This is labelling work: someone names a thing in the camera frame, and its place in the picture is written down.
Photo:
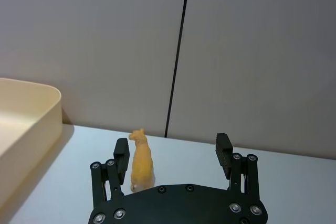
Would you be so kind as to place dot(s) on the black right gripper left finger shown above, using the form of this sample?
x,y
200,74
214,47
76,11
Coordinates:
x,y
119,166

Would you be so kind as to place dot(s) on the orange toy animal figure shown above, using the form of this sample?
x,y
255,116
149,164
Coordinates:
x,y
141,165

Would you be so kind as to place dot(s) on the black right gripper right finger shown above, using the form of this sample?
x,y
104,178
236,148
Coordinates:
x,y
237,171

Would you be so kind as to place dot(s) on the cream plastic bin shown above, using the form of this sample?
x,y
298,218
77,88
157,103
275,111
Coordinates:
x,y
25,127

